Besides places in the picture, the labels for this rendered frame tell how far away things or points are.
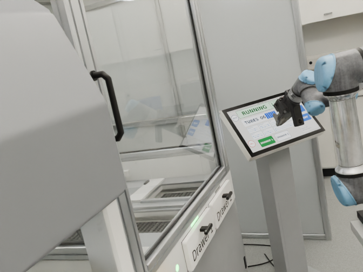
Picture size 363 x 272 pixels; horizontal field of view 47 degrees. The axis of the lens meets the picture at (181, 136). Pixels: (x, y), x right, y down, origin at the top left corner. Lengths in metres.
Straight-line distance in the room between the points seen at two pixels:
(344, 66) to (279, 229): 1.29
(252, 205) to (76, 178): 2.88
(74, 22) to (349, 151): 0.98
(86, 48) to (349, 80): 0.84
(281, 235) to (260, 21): 1.44
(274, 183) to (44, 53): 1.96
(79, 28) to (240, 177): 2.43
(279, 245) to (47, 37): 2.15
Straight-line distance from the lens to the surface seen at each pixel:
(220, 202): 1.81
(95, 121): 0.59
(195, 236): 1.53
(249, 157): 2.15
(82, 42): 1.06
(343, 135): 1.51
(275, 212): 2.47
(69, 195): 0.53
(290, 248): 2.59
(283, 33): 2.99
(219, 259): 1.82
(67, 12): 1.05
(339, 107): 1.49
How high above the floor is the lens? 1.55
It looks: 11 degrees down
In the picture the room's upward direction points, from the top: 12 degrees counter-clockwise
